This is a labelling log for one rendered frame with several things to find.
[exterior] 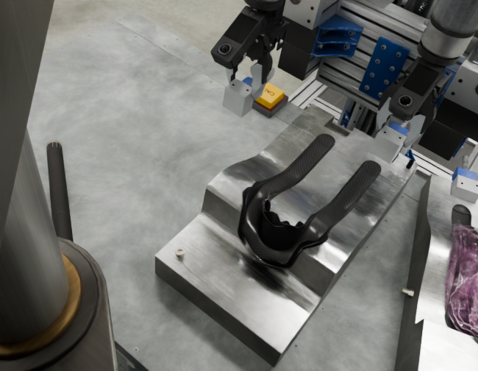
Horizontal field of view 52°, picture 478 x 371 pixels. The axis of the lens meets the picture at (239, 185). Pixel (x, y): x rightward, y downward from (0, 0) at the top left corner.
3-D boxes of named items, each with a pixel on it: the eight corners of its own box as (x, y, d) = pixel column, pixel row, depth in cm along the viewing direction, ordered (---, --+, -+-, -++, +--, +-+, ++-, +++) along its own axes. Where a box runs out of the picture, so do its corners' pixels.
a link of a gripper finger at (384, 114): (388, 121, 104) (415, 92, 96) (376, 135, 100) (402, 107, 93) (376, 111, 104) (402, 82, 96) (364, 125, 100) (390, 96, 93)
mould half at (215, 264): (303, 132, 116) (318, 87, 106) (402, 191, 108) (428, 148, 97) (154, 273, 87) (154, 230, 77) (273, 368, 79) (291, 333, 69)
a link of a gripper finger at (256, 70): (279, 93, 101) (279, 51, 95) (263, 106, 97) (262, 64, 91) (267, 88, 102) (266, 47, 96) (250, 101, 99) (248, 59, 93)
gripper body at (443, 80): (440, 99, 95) (471, 46, 86) (423, 120, 91) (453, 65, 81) (404, 80, 98) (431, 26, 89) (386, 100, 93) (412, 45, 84)
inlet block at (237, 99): (258, 79, 110) (262, 58, 106) (276, 89, 108) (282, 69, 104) (222, 106, 102) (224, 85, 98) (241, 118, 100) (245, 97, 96)
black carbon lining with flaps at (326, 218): (319, 137, 105) (331, 103, 98) (385, 176, 100) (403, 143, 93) (217, 238, 85) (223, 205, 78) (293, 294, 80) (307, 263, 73)
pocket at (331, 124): (329, 127, 110) (334, 115, 107) (350, 139, 108) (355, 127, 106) (319, 138, 107) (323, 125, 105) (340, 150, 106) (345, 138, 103)
